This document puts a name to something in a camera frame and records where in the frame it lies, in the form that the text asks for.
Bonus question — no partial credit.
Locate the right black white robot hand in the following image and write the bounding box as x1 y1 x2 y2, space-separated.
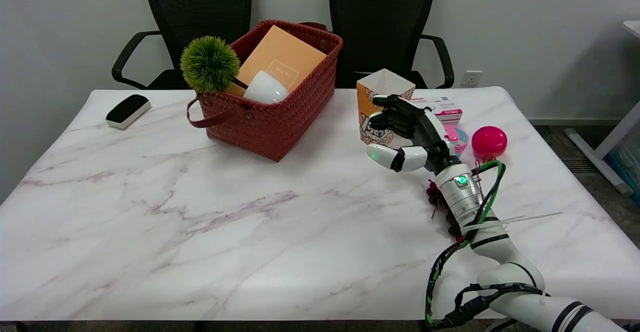
366 94 460 174

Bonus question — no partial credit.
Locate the orange white popcorn box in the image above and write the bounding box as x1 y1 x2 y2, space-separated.
356 68 417 146

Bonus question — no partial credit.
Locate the pink white carton box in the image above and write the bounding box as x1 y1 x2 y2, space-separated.
409 96 464 126

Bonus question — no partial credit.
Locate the blue storage box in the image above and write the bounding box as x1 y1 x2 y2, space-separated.
602 137 640 208

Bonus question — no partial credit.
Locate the pink blue round toy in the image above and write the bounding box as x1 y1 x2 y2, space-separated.
442 124 470 156

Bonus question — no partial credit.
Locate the magenta pomegranate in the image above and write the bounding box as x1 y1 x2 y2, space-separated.
471 125 509 162

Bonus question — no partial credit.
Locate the dark red grape bunch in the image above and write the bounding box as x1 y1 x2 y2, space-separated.
426 179 466 245

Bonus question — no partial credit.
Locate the black mesh office chair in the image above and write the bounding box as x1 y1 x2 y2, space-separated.
111 0 253 91
328 0 456 90

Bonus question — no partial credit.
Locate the white zip tie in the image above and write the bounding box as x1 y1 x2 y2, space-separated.
460 212 565 233

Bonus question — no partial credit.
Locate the red woven basket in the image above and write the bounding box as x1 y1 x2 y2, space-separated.
186 19 344 163

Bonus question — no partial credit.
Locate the orange book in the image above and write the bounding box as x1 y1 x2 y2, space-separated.
225 25 328 98

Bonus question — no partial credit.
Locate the green ball plant white pot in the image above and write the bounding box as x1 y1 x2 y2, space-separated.
179 35 291 106

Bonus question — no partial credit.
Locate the black white board eraser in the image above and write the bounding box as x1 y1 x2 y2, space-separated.
105 94 152 130

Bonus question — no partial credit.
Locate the green black robot cable bundle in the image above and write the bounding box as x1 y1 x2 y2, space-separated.
424 159 551 330

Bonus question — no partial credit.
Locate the white desk frame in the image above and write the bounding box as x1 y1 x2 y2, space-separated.
564 20 640 197

